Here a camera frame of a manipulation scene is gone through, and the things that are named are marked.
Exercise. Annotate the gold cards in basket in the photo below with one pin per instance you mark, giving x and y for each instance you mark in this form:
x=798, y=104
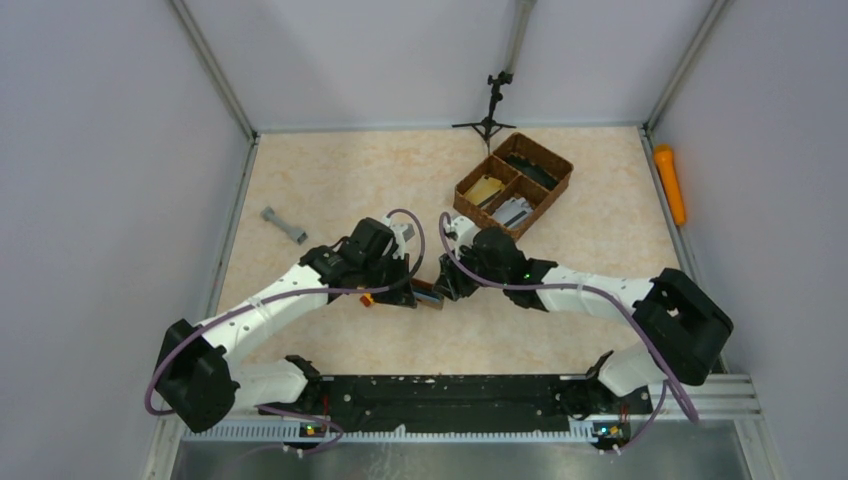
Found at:
x=485, y=189

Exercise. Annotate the black cards in basket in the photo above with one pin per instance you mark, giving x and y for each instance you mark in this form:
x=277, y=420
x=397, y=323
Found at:
x=533, y=171

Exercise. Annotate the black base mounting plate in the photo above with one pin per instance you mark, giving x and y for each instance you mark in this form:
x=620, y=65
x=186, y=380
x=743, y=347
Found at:
x=461, y=403

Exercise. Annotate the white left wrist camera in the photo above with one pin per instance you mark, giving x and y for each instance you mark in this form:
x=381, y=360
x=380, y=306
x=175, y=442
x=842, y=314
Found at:
x=403, y=233

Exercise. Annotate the brown leather card holder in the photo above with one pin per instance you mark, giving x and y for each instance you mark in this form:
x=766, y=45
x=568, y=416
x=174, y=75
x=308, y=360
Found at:
x=426, y=295

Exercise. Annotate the black mini tripod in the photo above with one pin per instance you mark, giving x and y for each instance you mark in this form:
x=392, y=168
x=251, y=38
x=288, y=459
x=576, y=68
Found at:
x=489, y=126

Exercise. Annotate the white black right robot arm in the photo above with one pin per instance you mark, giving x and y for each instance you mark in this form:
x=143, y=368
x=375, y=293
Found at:
x=681, y=331

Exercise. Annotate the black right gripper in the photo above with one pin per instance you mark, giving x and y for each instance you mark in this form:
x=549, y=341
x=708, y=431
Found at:
x=451, y=282

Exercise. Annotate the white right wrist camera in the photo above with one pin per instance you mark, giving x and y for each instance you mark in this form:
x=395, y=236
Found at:
x=461, y=231

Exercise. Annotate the orange cylinder handle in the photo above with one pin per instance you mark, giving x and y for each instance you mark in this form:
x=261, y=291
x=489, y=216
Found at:
x=663, y=157

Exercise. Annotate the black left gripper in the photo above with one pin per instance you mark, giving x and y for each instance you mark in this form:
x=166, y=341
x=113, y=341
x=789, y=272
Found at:
x=400, y=294

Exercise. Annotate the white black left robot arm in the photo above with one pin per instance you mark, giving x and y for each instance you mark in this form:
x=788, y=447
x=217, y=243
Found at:
x=199, y=375

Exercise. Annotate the grey plastic dumbbell piece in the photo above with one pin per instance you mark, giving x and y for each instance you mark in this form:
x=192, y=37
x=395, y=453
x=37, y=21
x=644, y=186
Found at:
x=295, y=233

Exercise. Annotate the yellow toy car block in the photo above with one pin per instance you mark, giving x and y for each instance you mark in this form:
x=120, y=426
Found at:
x=367, y=300

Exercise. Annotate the silver cards in basket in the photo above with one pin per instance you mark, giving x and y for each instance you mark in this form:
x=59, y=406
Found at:
x=513, y=212

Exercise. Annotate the brown wicker divided basket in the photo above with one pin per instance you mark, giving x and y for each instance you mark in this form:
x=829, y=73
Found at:
x=515, y=183

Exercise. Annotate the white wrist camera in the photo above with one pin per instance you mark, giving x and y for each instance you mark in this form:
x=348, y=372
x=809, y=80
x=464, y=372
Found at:
x=403, y=233
x=461, y=231

